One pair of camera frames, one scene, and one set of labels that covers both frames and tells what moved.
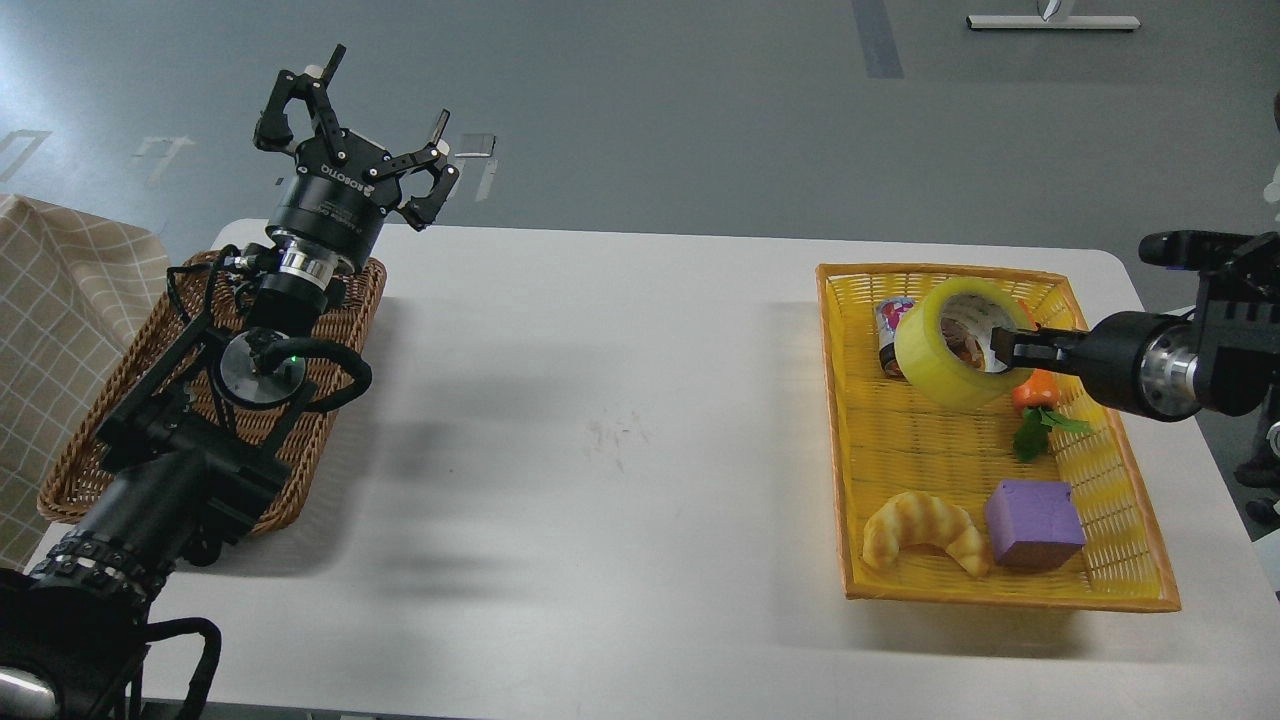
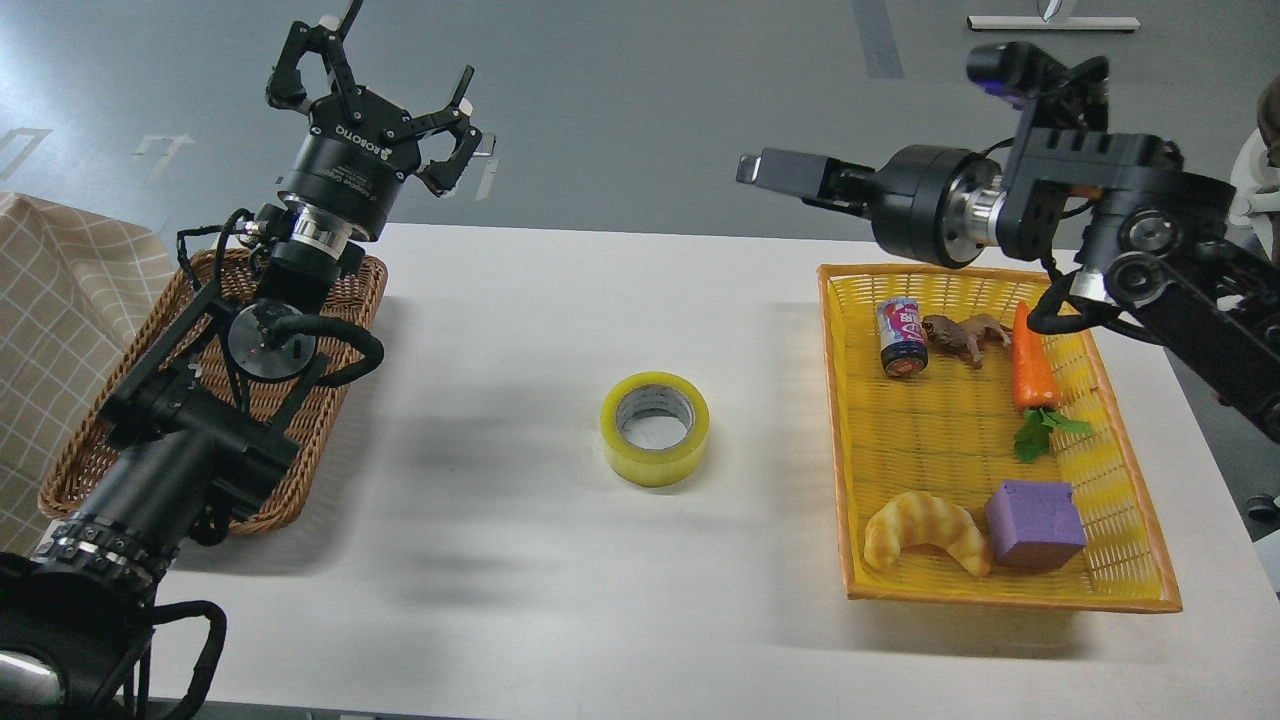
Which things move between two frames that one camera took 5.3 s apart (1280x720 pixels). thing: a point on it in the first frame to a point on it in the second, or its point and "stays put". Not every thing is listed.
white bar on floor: (1056, 22) stays put
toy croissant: (911, 518) stays put
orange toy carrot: (1036, 395) stays put
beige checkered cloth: (73, 288) stays put
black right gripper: (1109, 354) to (938, 204)
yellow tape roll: (944, 343) to (655, 429)
